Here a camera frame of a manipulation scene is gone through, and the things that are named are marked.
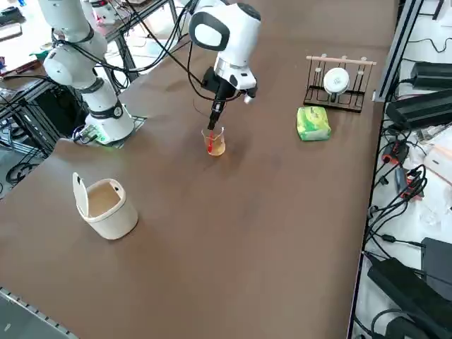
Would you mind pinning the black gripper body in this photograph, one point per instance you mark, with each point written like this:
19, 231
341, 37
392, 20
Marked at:
212, 81

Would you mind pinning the beige bin with flip lid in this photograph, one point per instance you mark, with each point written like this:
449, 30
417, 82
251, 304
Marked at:
113, 219

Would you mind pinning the white cup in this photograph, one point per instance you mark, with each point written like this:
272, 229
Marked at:
335, 81

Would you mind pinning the black orange connector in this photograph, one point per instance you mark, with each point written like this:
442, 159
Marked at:
393, 153

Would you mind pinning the clear measuring cup orange liquid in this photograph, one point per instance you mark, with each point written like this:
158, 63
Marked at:
219, 146

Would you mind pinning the aluminium frame post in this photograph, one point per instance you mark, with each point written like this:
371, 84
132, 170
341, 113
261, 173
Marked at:
395, 53

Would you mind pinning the aluminium table edge rail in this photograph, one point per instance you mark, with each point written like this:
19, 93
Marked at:
35, 312

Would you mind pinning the green tissue pack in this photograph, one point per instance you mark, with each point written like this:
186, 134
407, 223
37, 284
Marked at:
312, 123

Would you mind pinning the black power adapter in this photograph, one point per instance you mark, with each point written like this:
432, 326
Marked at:
420, 109
438, 261
406, 289
432, 74

